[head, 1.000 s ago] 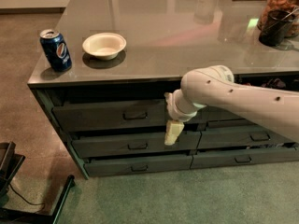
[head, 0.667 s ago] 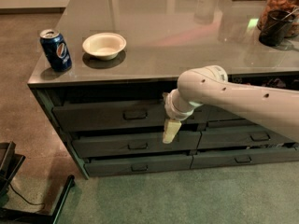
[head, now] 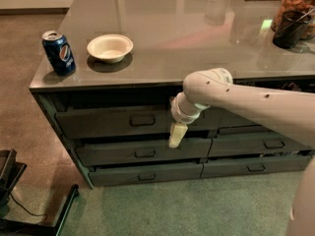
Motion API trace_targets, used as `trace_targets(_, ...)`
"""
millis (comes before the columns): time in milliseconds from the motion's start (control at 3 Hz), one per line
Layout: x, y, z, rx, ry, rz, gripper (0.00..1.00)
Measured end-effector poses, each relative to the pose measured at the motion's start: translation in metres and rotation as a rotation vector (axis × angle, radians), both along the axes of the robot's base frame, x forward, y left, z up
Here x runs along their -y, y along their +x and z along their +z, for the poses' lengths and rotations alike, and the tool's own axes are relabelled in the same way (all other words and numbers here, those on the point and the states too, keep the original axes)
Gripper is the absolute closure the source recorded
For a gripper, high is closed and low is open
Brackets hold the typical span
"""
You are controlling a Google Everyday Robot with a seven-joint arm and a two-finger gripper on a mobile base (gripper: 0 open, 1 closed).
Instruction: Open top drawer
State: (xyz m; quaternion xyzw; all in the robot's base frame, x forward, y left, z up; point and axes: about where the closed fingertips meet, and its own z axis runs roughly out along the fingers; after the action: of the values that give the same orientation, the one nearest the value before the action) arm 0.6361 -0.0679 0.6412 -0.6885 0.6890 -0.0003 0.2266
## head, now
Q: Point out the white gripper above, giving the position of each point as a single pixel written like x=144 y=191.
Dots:
x=179 y=114

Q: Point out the grey drawer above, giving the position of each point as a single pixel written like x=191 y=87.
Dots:
x=253 y=143
x=115 y=121
x=229 y=120
x=146 y=174
x=142 y=151
x=254 y=165

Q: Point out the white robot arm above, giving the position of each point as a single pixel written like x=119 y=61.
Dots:
x=288 y=112

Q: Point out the grey drawer cabinet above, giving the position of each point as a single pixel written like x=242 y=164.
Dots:
x=172 y=38

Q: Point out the white paper bowl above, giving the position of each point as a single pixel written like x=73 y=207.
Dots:
x=110 y=48

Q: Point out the blue Pepsi can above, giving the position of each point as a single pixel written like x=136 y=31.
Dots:
x=58 y=52

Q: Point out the dark cup with utensil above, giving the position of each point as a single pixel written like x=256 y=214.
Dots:
x=294 y=26

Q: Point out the black stand base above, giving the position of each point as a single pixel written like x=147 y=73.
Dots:
x=45 y=200

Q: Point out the clear jar of snacks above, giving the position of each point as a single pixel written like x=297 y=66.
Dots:
x=304 y=6

